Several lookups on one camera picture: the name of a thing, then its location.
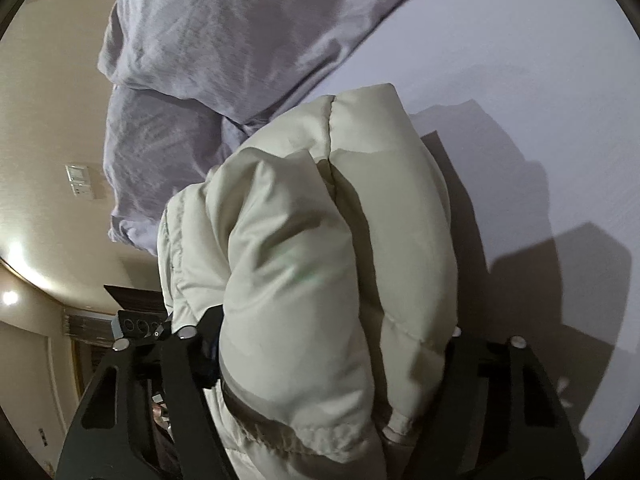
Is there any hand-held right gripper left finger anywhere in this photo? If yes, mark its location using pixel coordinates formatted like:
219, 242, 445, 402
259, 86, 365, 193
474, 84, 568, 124
55, 304, 227, 480

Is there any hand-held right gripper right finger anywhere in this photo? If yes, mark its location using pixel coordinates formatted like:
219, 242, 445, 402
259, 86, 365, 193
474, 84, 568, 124
400, 329, 586, 480

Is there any cream puffer jacket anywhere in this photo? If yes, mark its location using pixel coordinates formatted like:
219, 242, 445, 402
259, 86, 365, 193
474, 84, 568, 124
157, 82, 460, 480

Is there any lavender pillow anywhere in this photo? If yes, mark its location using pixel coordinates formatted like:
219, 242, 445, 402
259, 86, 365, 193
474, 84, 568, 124
102, 85, 253, 257
97, 0, 453, 127

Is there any lavender bed sheet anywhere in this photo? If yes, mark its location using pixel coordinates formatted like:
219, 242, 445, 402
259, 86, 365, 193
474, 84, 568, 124
320, 0, 640, 467

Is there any white wall switch panel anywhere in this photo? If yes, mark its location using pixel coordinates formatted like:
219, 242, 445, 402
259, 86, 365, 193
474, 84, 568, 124
65, 162, 96, 201

